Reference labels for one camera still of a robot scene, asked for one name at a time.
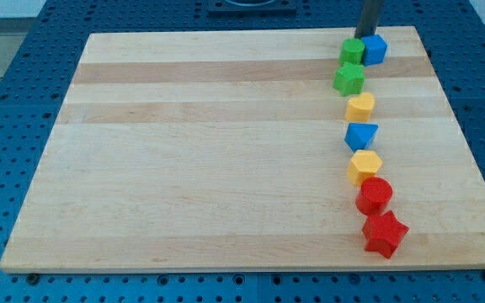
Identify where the yellow heart block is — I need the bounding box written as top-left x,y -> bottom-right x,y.
344,93 -> 376,122

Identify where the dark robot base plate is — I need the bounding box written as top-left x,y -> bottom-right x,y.
207,0 -> 297,16

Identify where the yellow hexagon block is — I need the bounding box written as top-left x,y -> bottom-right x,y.
347,150 -> 383,186

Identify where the blue cube block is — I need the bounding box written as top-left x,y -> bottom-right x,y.
361,35 -> 387,66

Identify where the blue triangle block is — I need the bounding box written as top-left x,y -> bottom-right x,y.
344,122 -> 379,152

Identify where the red cylinder block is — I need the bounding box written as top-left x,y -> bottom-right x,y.
355,177 -> 393,215

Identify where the green cylinder block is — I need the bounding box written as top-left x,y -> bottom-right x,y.
338,38 -> 365,66

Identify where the green star block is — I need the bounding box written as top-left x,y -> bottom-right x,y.
333,62 -> 365,96

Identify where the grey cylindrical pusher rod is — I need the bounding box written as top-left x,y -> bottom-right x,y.
354,0 -> 385,39

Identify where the red star block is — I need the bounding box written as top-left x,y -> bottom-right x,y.
362,210 -> 409,258

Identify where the light wooden board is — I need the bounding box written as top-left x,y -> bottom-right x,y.
0,26 -> 485,274

